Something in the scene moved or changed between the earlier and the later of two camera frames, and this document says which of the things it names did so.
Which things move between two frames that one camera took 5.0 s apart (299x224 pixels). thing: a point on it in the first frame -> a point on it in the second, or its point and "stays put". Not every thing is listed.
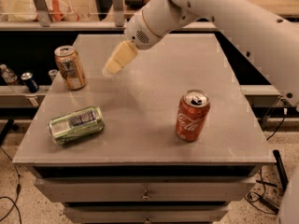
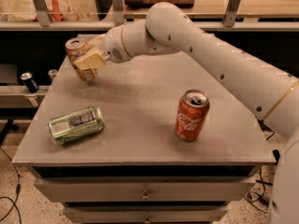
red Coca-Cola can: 192,114 stays put
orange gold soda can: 71,67 -> 75,46
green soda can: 80,123 stays put
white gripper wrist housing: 139,32 -> 112,46
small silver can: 52,73 stays put
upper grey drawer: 145,189 stays put
